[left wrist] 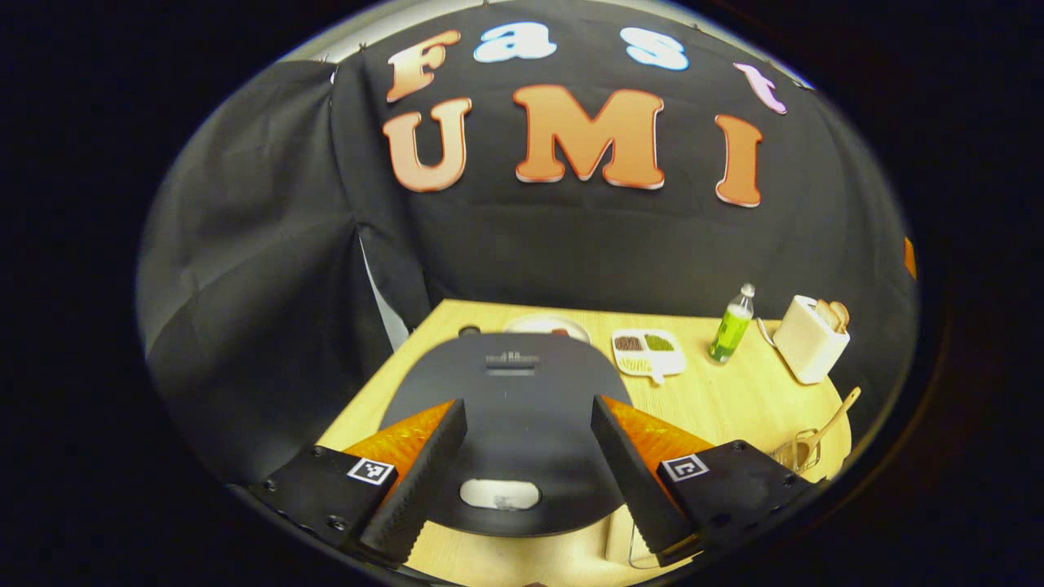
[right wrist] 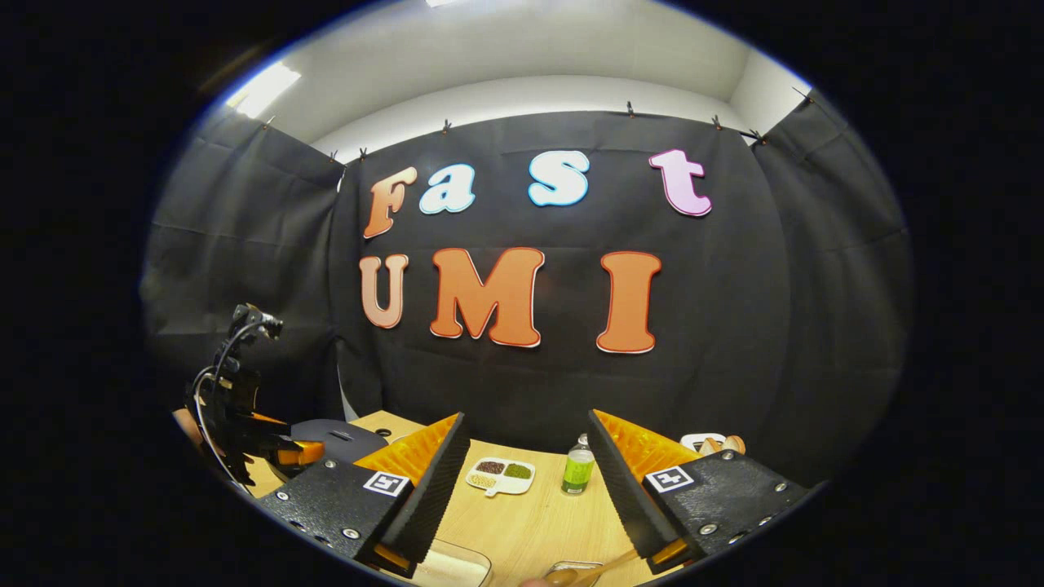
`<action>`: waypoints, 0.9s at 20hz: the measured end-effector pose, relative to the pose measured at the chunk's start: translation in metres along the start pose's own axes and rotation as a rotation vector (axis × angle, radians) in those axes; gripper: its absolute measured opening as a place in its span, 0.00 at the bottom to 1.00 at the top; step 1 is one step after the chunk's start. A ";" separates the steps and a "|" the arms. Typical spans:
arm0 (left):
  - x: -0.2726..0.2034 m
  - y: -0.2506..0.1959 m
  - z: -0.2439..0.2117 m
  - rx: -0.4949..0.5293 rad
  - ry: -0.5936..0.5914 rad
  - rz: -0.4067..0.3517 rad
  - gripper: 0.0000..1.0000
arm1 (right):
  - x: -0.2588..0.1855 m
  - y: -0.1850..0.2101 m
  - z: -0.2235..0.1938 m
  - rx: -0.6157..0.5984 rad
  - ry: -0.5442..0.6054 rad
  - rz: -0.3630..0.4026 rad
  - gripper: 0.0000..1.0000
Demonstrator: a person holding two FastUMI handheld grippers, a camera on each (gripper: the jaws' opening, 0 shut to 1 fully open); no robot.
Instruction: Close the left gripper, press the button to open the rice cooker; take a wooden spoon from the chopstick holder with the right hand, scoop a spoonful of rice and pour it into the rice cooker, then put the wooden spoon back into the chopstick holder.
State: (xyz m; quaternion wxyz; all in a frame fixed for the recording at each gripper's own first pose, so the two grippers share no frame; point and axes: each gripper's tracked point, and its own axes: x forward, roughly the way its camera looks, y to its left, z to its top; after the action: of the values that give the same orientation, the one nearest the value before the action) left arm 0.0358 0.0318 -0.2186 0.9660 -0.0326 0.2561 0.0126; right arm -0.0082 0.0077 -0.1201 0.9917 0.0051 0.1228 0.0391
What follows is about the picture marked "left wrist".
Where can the white divided dish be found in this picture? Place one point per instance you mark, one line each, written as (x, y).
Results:
(667, 363)

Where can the toast slice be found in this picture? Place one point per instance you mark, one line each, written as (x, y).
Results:
(825, 314)
(841, 315)

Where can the round white plate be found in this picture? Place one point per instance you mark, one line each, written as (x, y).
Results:
(530, 324)

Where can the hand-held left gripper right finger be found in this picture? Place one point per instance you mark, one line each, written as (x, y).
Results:
(632, 485)

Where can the black table grommet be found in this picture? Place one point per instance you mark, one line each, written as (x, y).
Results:
(470, 330)

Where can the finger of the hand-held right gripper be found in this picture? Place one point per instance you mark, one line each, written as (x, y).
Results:
(910, 257)

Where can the white toaster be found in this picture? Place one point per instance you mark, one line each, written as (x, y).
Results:
(803, 342)

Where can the green drink bottle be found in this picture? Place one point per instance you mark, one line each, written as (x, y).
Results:
(730, 330)

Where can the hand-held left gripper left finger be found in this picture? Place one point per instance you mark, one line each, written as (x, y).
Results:
(428, 485)

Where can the pale yellow beans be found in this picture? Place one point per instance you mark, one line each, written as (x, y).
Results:
(634, 364)

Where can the dark grey rice cooker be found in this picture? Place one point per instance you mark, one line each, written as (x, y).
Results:
(522, 416)

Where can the green mung beans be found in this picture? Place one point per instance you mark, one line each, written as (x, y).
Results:
(659, 342)

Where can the dark red beans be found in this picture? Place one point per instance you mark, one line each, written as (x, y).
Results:
(628, 343)

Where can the wooden spoon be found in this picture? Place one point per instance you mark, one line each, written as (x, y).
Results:
(828, 424)

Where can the black backdrop cloth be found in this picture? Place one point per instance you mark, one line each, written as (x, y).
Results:
(530, 244)

